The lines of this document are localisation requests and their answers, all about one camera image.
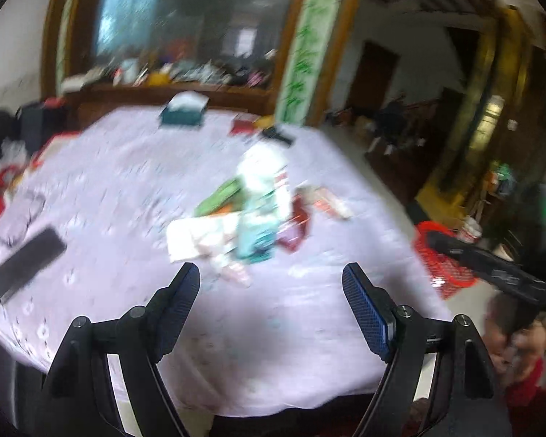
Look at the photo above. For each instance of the white red tube bottle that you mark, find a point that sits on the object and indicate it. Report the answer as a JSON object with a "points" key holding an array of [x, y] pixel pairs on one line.
{"points": [[283, 196]]}

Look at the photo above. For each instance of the teal cartoon tissue pack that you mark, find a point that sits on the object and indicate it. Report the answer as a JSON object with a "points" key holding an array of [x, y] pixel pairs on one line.
{"points": [[257, 230]]}

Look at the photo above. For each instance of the white knit cloth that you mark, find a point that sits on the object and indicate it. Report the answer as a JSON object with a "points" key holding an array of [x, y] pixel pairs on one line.
{"points": [[262, 168]]}

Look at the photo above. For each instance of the lilac floral tablecloth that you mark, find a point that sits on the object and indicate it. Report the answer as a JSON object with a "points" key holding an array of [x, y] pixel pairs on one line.
{"points": [[107, 221]]}

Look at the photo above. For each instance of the dark blue bag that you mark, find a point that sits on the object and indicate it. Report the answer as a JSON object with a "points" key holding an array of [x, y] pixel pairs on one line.
{"points": [[38, 123]]}

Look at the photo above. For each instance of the clear plastic bag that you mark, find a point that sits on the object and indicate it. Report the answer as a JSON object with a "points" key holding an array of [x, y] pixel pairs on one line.
{"points": [[13, 155]]}

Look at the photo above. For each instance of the teal tissue box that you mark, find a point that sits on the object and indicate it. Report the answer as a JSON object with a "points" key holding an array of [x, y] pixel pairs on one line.
{"points": [[185, 109]]}

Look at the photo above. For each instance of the person's right hand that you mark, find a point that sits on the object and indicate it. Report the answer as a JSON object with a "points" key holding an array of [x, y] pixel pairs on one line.
{"points": [[514, 356]]}

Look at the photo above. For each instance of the dark red snack packet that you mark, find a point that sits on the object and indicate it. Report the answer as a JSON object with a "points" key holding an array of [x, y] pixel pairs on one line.
{"points": [[292, 233]]}

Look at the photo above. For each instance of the black pouch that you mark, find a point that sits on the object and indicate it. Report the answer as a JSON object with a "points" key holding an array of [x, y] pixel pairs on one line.
{"points": [[272, 133]]}

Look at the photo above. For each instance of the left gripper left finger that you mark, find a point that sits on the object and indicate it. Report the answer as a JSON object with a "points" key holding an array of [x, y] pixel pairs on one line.
{"points": [[77, 397]]}

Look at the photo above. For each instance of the red flat packet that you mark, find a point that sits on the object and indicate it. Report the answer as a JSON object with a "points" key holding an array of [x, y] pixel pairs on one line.
{"points": [[244, 124]]}

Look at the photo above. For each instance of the purple frame eyeglasses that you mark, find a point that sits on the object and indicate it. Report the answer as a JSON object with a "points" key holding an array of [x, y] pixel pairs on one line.
{"points": [[24, 209]]}

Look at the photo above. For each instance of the wooden counter ledge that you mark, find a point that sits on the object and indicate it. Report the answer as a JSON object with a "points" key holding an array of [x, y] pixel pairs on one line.
{"points": [[94, 101]]}

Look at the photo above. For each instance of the red plastic basket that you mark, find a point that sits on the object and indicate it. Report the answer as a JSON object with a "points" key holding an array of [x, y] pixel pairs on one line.
{"points": [[447, 276]]}

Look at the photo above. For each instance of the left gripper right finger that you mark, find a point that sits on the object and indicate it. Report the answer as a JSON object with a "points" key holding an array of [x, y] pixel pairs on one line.
{"points": [[465, 398]]}

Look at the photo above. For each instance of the white red paper wrapper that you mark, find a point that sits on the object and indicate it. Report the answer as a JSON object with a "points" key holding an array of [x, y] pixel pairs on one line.
{"points": [[325, 200]]}

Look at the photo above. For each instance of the pink white plastic bag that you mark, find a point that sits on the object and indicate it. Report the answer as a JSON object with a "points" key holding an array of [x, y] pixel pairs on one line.
{"points": [[220, 251]]}

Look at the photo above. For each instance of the black smartphone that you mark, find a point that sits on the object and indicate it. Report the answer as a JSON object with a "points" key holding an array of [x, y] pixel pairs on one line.
{"points": [[21, 267]]}

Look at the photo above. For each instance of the green fuzzy towel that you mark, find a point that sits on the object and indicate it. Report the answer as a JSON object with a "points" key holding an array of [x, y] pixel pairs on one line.
{"points": [[228, 197]]}

